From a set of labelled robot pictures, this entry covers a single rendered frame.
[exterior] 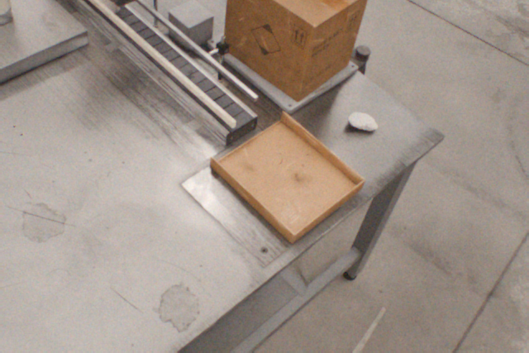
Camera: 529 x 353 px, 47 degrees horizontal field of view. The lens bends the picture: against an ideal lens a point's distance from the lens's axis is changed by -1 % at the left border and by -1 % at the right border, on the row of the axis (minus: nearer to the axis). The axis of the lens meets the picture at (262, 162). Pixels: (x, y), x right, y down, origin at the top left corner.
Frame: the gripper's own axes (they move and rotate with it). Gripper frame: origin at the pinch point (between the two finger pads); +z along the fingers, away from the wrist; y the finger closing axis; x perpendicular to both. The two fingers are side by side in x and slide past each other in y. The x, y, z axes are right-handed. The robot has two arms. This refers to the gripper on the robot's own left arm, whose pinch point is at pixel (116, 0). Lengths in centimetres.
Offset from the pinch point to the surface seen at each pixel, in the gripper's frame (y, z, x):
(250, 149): 1, -28, 54
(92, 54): 12.5, 5.8, 10.3
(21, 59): 31.8, 5.1, 3.7
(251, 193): 13, -38, 62
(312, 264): -34, 31, 113
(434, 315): -54, 4, 150
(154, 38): -2.4, -4.3, 15.0
